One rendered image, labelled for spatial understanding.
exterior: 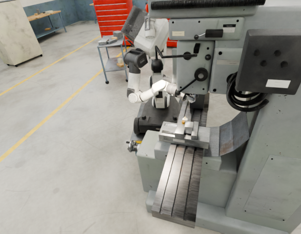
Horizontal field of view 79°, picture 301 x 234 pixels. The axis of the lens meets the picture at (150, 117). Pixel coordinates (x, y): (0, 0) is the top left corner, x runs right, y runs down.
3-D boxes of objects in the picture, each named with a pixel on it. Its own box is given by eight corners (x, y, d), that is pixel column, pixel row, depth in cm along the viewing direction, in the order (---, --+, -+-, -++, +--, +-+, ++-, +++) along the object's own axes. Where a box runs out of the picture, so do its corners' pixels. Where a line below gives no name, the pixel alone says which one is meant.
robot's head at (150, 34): (146, 39, 127) (144, 35, 119) (146, 24, 126) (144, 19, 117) (156, 39, 126) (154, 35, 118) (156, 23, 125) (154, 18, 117)
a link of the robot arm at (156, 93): (165, 86, 127) (150, 94, 134) (171, 89, 135) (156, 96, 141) (163, 78, 129) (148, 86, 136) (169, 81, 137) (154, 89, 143)
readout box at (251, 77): (235, 93, 71) (249, 35, 58) (234, 81, 78) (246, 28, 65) (296, 97, 66) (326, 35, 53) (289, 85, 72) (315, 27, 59)
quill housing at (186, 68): (175, 94, 112) (175, 40, 93) (181, 78, 128) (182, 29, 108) (208, 97, 107) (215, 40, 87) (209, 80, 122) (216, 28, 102)
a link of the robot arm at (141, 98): (153, 97, 136) (133, 107, 145) (158, 94, 145) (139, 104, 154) (146, 84, 135) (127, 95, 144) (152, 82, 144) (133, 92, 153)
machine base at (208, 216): (146, 212, 187) (144, 203, 174) (161, 165, 231) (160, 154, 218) (282, 251, 153) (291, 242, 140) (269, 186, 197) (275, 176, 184)
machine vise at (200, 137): (158, 141, 136) (157, 130, 129) (163, 127, 147) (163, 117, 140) (208, 149, 126) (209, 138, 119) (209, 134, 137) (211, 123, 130)
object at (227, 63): (208, 94, 104) (214, 48, 88) (210, 75, 122) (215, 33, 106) (245, 97, 98) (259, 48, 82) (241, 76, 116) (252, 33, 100)
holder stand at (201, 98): (189, 107, 165) (190, 88, 152) (191, 94, 181) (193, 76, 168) (203, 109, 161) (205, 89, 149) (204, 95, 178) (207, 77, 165)
